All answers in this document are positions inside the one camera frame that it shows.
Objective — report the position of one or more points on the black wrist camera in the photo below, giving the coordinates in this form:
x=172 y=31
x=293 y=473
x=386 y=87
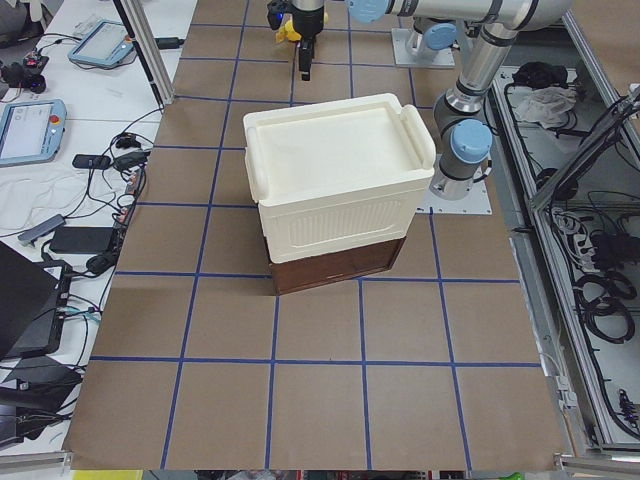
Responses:
x=276 y=10

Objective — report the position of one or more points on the aluminium frame post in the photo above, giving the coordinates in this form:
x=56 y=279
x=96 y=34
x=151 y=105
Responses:
x=139 y=31

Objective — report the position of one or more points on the blue teach pendant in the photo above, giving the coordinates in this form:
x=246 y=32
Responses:
x=106 y=46
x=31 y=132

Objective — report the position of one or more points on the aluminium side rack frame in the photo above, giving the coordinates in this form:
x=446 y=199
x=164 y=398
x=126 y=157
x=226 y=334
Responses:
x=577 y=185

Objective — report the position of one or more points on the blue teach pendant upper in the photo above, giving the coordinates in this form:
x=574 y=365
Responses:
x=106 y=46

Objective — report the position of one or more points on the blue teach pendant lower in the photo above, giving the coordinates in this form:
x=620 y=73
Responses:
x=31 y=132

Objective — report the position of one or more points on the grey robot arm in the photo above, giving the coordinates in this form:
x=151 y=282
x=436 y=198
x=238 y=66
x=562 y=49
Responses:
x=442 y=33
x=466 y=140

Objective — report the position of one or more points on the black power adapter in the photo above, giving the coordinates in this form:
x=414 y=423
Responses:
x=81 y=240

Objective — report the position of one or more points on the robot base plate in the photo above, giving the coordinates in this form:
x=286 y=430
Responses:
x=447 y=196
x=411 y=50

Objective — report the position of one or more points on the white plastic storage box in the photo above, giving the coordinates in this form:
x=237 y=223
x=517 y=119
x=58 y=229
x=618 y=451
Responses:
x=333 y=176

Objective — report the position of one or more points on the black laptop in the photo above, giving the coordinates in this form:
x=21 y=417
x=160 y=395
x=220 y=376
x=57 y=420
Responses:
x=33 y=295

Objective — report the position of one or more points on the yellow plush duck toy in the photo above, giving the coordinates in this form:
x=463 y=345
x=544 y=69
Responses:
x=287 y=33

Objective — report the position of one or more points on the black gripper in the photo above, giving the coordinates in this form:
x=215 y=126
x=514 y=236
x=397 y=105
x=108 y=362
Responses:
x=306 y=22

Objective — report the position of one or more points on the white crumpled cloth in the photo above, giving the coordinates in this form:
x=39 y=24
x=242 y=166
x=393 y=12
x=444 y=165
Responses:
x=548 y=107

